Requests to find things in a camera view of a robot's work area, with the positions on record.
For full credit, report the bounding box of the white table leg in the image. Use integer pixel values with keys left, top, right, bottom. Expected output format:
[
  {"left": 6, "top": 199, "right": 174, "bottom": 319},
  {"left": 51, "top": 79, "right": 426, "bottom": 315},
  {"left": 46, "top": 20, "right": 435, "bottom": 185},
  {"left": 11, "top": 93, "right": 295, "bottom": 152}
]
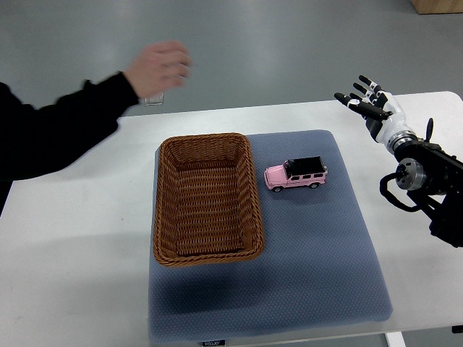
[{"left": 385, "top": 331, "right": 406, "bottom": 347}]

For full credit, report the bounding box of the blue grey foam mat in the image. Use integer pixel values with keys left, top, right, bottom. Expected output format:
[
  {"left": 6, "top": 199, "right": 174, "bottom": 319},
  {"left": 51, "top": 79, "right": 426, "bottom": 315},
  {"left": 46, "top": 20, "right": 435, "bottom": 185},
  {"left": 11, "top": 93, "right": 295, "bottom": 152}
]
[{"left": 148, "top": 130, "right": 392, "bottom": 344}]

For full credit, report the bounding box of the person's bare hand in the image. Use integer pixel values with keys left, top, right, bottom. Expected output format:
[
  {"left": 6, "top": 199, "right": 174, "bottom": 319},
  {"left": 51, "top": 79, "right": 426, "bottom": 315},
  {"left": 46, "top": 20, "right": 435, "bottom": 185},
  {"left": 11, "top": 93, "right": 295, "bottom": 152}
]
[{"left": 122, "top": 40, "right": 192, "bottom": 99}]

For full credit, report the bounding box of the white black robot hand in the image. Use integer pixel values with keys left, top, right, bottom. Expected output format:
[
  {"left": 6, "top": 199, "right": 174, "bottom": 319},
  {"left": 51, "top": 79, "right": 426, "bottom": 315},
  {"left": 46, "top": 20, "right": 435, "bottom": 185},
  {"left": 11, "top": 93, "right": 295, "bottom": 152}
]
[{"left": 334, "top": 75, "right": 417, "bottom": 153}]

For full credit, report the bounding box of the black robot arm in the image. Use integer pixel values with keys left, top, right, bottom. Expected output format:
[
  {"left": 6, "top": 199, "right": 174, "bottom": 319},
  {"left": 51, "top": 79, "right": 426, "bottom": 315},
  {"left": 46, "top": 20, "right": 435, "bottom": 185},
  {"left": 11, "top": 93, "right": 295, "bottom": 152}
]
[{"left": 379, "top": 119, "right": 462, "bottom": 248}]

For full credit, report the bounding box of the brown wicker basket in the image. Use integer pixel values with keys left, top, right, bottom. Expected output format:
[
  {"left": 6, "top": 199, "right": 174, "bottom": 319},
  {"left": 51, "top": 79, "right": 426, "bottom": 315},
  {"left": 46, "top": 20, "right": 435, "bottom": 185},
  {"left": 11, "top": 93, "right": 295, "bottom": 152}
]
[{"left": 153, "top": 133, "right": 265, "bottom": 267}]

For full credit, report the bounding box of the lower floor socket plate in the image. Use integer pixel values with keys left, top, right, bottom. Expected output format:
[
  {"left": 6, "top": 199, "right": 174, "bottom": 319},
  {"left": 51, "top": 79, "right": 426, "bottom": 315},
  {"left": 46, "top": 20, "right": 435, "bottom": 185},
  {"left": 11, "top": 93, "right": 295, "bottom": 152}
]
[{"left": 144, "top": 93, "right": 164, "bottom": 106}]

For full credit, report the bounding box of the pink toy car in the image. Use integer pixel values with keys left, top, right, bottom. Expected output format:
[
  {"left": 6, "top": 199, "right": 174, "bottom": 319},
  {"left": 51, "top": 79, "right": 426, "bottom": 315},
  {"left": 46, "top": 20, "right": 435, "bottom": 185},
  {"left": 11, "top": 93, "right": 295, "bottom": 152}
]
[{"left": 263, "top": 156, "right": 328, "bottom": 192}]

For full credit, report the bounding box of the wooden box corner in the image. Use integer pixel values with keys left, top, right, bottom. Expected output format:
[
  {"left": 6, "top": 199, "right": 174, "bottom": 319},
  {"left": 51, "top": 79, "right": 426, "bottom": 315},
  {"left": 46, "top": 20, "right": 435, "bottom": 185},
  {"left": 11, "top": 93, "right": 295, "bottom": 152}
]
[{"left": 410, "top": 0, "right": 463, "bottom": 14}]

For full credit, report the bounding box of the black sleeved forearm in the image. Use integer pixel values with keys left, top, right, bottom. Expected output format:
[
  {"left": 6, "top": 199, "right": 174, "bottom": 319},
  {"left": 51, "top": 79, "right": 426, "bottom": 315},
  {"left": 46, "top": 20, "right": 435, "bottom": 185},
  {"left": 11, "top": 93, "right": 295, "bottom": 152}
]
[{"left": 0, "top": 71, "right": 140, "bottom": 184}]

